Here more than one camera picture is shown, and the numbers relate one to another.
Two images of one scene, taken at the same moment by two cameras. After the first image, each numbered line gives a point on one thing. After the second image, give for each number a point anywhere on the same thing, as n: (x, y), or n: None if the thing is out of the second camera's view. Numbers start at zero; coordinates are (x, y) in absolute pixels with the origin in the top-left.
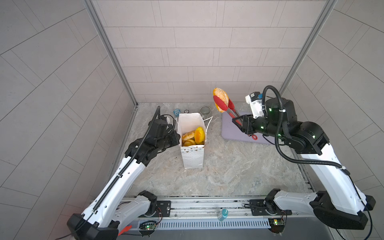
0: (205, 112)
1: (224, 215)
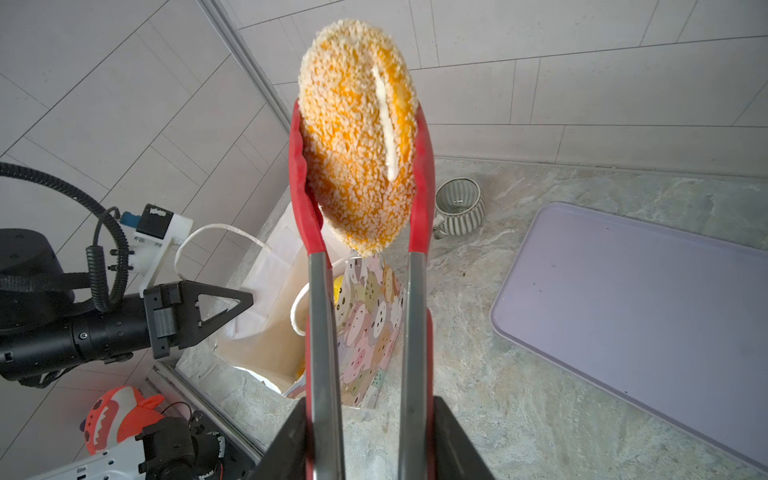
0: (460, 207)
1: None
